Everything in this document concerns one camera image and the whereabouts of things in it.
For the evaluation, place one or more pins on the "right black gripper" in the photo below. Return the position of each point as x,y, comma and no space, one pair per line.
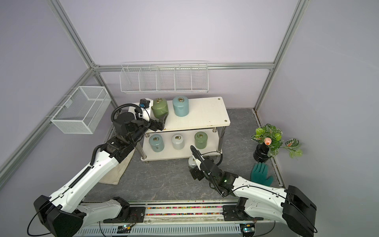
194,173

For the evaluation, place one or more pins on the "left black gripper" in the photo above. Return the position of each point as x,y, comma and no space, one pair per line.
155,127

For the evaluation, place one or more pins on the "large green tea canister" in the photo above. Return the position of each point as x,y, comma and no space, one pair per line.
160,108

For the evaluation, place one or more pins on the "large white tea canister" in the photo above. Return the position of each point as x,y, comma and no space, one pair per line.
192,163

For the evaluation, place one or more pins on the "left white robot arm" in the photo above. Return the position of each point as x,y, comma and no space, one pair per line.
62,212

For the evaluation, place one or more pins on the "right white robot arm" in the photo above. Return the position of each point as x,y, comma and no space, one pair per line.
289,206

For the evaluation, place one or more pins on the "small green tea canister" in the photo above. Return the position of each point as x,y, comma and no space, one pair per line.
201,139

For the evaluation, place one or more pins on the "small blue tea canister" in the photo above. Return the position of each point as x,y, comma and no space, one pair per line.
156,142

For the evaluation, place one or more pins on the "small white tea canister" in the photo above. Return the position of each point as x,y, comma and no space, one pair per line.
178,141

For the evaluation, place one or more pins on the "white two-tier shelf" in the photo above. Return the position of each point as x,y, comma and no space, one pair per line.
208,115

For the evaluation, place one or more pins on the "green rubber glove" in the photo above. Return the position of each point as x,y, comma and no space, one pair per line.
259,174

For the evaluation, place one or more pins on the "beige work glove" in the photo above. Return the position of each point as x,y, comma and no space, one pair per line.
113,177

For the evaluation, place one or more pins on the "artificial plant in black pot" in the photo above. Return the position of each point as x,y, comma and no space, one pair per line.
269,139

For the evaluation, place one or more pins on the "long white wire basket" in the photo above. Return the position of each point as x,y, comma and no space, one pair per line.
164,76

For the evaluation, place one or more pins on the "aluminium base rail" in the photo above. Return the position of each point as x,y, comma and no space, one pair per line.
185,219

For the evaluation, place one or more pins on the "white mesh wall basket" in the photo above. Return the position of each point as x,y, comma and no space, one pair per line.
82,111

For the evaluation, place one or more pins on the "aluminium cage frame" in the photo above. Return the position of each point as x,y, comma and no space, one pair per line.
39,63

